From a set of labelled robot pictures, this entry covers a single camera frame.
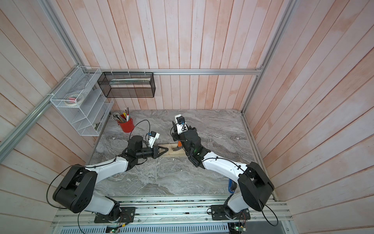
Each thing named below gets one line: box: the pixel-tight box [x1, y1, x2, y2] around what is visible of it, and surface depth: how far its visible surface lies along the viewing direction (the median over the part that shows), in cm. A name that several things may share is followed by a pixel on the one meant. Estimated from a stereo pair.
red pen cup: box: [117, 117, 135, 134], surface depth 109 cm
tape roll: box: [64, 93, 84, 107], surface depth 74 cm
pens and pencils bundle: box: [111, 106, 130, 123], surface depth 103 cm
